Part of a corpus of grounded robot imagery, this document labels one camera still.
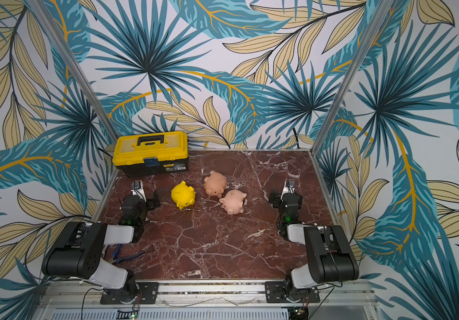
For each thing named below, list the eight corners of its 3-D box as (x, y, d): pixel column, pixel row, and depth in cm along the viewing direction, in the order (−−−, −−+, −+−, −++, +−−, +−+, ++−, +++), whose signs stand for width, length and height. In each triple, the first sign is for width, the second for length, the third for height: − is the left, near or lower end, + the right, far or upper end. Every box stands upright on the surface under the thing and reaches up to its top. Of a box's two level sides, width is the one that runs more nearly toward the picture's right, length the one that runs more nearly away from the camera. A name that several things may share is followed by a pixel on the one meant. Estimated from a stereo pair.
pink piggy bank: (232, 221, 93) (233, 212, 86) (220, 207, 98) (220, 198, 91) (249, 208, 98) (251, 198, 91) (237, 195, 102) (237, 185, 95)
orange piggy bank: (203, 196, 102) (201, 185, 95) (210, 180, 108) (209, 169, 101) (220, 201, 101) (220, 191, 93) (226, 185, 107) (227, 174, 99)
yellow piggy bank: (171, 200, 100) (167, 191, 93) (186, 189, 104) (183, 179, 97) (184, 214, 95) (180, 205, 89) (199, 201, 100) (197, 192, 93)
